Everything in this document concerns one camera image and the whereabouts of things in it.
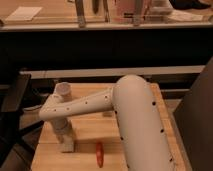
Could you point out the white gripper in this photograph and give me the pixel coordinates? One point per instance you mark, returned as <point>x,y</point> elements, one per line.
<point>62,137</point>

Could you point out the white paper sheet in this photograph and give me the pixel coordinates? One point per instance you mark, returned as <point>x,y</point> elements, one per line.
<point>24,13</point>

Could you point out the white paper cup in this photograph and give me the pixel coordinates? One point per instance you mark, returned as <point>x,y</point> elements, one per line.
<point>64,90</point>

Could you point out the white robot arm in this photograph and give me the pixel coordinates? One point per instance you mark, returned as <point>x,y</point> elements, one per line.
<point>141,130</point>

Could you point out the white sponge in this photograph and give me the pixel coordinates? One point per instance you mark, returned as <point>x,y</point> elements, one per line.
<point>67,146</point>

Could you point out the orange carrot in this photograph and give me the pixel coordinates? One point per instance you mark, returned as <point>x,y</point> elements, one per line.
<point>99,154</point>

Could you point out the black chair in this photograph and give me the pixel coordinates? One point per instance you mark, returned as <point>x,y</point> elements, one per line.
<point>10,112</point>

